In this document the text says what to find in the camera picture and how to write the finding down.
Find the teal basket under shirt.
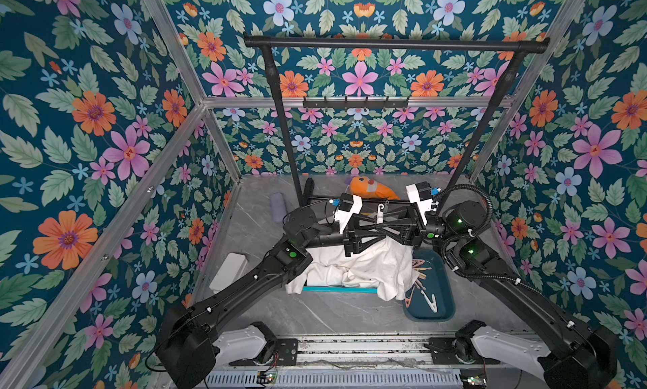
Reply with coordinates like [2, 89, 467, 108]
[302, 286, 377, 294]

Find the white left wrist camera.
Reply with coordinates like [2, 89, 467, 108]
[329, 193, 363, 233]

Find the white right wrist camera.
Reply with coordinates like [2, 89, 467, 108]
[406, 182, 440, 226]

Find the dark teal clothespin tray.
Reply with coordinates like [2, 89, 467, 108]
[403, 249, 456, 323]

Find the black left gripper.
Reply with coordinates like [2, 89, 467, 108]
[295, 213, 378, 260]

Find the white box on table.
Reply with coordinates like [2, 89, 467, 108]
[209, 253, 249, 294]

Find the grey purple cylinder roller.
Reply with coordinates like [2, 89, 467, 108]
[270, 193, 288, 223]

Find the orange plush fish toy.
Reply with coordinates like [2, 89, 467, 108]
[347, 176, 399, 200]

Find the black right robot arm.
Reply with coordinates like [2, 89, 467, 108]
[347, 182, 619, 388]

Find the white t-shirt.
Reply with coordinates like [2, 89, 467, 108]
[286, 237, 419, 301]

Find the pink clothespin in tray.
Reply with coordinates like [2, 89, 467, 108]
[404, 284, 417, 308]

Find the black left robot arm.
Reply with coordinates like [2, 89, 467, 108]
[153, 207, 415, 388]

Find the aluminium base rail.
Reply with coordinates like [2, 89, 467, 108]
[200, 328, 549, 388]

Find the black clothes rack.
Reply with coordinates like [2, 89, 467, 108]
[243, 35, 549, 177]

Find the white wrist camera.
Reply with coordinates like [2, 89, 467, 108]
[329, 193, 363, 233]
[406, 182, 440, 226]

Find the black wall hook rail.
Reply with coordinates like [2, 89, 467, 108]
[302, 96, 409, 110]

